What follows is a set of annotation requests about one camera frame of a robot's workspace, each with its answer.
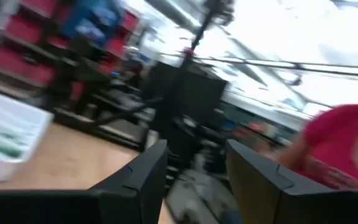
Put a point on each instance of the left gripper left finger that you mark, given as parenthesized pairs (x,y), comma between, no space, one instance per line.
(129,199)

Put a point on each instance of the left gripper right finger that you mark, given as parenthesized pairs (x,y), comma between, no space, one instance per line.
(275,199)

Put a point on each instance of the white cutlery tray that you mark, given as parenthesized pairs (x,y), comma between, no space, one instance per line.
(8,130)

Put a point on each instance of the person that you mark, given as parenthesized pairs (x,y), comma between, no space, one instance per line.
(337,146)

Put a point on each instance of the large black box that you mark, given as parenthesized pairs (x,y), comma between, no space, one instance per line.
(194,93)

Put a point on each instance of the thin black pole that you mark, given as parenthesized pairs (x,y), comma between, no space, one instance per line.
(202,31)

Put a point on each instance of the shelf rack with red bins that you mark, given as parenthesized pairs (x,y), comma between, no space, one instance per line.
(26,46)

